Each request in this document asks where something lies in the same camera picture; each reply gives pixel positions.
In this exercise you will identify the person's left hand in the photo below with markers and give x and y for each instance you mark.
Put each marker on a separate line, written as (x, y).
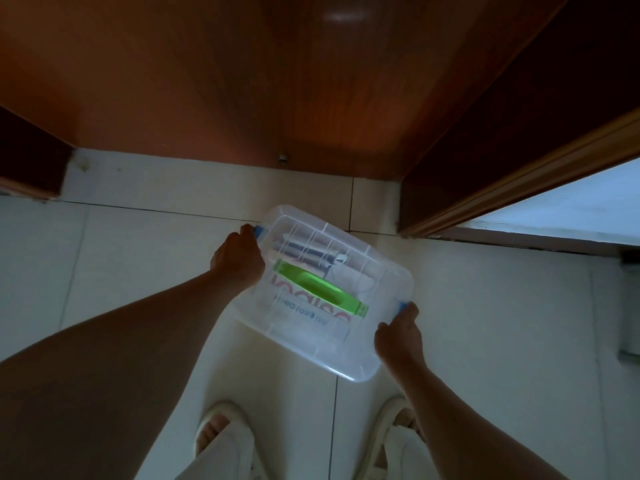
(236, 264)

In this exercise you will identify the person's left forearm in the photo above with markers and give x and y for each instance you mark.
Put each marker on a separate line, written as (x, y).
(110, 374)

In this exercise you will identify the person's right forearm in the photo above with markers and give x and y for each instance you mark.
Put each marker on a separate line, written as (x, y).
(460, 424)

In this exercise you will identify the dark blue tube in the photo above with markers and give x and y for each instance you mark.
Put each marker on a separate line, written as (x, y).
(305, 249)

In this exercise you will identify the white slipper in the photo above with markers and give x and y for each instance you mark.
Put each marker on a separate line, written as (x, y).
(220, 412)
(387, 419)

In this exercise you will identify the small metal door stopper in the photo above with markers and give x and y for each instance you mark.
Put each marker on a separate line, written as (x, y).
(284, 158)

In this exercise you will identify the clear plastic storage box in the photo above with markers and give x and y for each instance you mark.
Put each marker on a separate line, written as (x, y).
(320, 339)

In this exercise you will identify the white right slipper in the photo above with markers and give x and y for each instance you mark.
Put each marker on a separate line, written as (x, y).
(387, 419)

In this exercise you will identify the brown wooden door frame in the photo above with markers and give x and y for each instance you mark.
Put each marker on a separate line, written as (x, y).
(505, 144)

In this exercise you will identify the white crumpled packet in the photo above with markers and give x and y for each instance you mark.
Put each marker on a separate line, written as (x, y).
(355, 279)

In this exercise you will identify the brown wooden door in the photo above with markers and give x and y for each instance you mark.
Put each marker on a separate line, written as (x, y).
(240, 69)

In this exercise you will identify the person's left thumb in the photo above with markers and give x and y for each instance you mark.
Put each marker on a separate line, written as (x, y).
(248, 231)

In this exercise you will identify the person's right thumb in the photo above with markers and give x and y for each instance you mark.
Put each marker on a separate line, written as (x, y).
(407, 314)

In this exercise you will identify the grey door threshold strip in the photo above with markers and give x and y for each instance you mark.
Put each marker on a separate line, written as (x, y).
(540, 238)

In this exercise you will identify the person's right hand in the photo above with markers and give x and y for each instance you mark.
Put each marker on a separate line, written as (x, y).
(400, 339)

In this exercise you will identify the white left slipper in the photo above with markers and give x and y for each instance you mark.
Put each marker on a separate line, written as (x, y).
(220, 412)

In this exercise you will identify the white box with red print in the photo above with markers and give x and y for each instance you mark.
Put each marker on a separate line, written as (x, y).
(300, 314)

